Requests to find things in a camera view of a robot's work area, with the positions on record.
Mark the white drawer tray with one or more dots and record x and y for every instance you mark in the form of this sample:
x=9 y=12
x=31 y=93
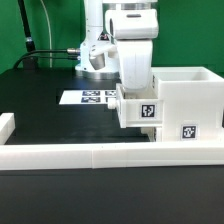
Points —
x=136 y=112
x=154 y=133

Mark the white U-shaped boundary fence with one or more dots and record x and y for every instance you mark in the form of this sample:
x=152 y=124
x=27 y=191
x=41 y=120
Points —
x=103 y=155

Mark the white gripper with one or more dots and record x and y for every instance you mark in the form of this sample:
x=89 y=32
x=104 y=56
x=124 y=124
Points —
x=133 y=32

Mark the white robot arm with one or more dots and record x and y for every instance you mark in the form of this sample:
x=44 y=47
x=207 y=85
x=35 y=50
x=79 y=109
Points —
x=98 y=53

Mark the white sheet with markers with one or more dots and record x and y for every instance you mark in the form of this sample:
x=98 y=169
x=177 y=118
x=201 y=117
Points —
x=76 y=97

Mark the white drawer cabinet box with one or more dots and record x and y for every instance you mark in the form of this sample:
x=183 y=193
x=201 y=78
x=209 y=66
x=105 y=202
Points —
x=193 y=103

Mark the black pole stand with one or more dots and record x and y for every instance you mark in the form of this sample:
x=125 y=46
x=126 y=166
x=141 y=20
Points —
x=29 y=63

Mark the white front drawer tray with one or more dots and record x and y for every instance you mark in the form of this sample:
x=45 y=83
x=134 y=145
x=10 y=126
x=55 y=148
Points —
x=154 y=133

